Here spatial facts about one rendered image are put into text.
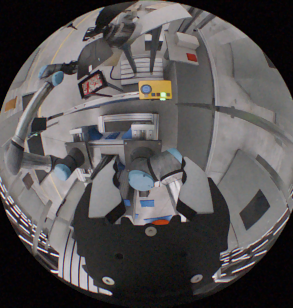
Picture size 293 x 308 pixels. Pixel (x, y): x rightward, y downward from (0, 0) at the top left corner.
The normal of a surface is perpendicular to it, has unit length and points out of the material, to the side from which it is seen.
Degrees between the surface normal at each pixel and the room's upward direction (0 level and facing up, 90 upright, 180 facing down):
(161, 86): 0
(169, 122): 0
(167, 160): 56
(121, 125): 0
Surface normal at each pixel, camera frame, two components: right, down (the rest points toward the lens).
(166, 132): 0.01, 0.47
